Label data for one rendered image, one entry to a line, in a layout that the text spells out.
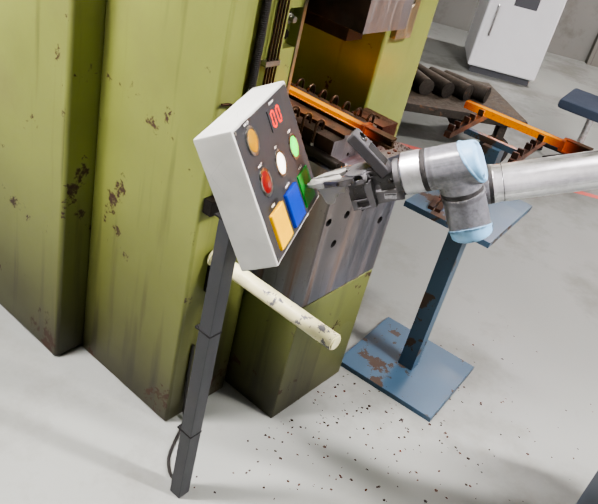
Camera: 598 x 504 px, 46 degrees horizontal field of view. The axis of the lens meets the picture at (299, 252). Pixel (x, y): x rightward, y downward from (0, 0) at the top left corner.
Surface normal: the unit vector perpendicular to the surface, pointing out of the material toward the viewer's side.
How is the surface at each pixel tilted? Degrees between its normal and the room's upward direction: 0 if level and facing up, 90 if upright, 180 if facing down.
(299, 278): 90
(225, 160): 90
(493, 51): 90
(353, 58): 90
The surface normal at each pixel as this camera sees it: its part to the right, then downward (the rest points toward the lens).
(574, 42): -0.15, 0.51
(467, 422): 0.22, -0.83
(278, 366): -0.63, 0.29
